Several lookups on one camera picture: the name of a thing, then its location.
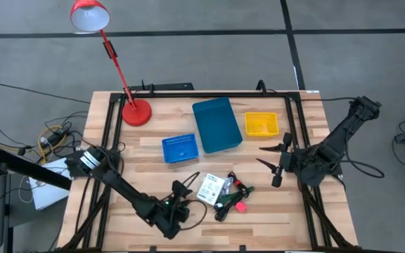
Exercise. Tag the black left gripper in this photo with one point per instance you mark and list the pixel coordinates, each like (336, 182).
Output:
(178, 211)

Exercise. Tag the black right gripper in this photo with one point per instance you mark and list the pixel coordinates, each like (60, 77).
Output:
(290, 161)

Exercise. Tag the white printed product box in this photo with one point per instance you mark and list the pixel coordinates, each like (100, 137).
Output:
(209, 189)

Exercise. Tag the small black adapter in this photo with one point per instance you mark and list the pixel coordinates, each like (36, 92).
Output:
(218, 206)

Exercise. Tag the small pink red block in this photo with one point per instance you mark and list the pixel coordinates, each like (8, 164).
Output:
(240, 207)

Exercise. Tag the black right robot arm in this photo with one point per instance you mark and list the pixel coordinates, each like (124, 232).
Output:
(339, 137)

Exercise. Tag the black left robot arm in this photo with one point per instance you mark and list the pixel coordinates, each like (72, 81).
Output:
(125, 186)

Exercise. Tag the yellow plastic bin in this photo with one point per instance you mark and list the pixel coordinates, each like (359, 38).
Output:
(261, 124)

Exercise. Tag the teal plastic bin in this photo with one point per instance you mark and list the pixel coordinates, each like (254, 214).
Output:
(216, 123)

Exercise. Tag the blue slotted plastic basket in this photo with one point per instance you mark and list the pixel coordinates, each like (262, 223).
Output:
(179, 149)

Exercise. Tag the red desk lamp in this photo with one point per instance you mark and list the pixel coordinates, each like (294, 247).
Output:
(137, 112)

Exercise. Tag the long black bar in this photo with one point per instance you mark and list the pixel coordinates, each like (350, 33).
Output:
(167, 86)

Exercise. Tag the black power strip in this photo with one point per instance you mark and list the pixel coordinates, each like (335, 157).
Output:
(56, 136)

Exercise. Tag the black side desk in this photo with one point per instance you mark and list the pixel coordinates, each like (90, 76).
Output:
(30, 168)

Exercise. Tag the small black frame bracket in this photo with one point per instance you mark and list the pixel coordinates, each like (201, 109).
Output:
(243, 248)

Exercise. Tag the black aluminium table frame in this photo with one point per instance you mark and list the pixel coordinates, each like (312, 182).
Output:
(206, 95)

